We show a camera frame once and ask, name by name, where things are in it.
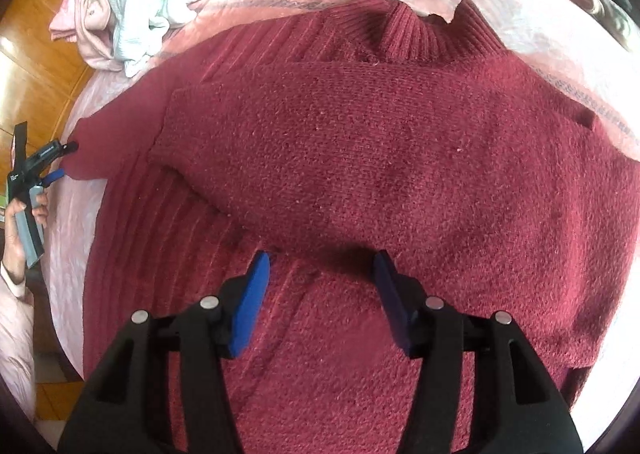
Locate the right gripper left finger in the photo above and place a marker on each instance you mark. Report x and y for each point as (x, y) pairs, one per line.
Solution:
(125, 405)

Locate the beige folded garment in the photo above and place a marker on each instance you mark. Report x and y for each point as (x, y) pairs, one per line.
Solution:
(611, 17)

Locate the person's left hand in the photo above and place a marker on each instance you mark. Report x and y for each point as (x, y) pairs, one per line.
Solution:
(14, 256)

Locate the pink floral bed blanket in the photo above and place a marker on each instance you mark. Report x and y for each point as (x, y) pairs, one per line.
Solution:
(561, 42)

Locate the pink garment pile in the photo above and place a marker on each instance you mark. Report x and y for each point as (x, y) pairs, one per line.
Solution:
(88, 24)

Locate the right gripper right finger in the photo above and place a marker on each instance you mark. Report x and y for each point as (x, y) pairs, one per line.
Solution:
(516, 405)

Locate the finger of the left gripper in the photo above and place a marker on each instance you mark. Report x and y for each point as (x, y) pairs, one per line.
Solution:
(55, 175)
(69, 147)

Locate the dark red knit sweater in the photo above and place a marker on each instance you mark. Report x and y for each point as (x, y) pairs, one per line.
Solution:
(321, 138)

